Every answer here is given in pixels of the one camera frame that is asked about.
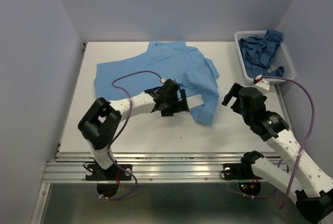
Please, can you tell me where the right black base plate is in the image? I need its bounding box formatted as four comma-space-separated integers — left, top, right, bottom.
220, 163, 253, 181

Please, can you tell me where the aluminium mounting rail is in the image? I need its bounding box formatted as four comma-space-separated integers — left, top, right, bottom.
41, 152, 318, 184

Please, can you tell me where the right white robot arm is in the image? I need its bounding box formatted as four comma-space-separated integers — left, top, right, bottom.
220, 83, 332, 223

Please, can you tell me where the light blue long sleeve shirt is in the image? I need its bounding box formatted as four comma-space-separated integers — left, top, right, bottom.
95, 42, 219, 126

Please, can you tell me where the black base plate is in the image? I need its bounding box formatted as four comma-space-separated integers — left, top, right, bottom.
83, 163, 133, 181
220, 163, 253, 181

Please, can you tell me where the dark blue patterned shirt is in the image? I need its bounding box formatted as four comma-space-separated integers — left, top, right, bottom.
238, 30, 285, 78

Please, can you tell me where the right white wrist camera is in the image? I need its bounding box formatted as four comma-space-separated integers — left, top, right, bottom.
253, 75, 270, 94

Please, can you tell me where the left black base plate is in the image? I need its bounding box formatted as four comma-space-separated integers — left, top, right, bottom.
83, 163, 133, 181

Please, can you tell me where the white plastic basket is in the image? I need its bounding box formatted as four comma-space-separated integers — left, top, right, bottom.
234, 30, 296, 84

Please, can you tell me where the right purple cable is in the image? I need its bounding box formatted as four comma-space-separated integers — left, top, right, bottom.
225, 75, 316, 210

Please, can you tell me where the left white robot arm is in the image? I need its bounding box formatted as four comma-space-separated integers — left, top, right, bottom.
78, 79, 189, 179

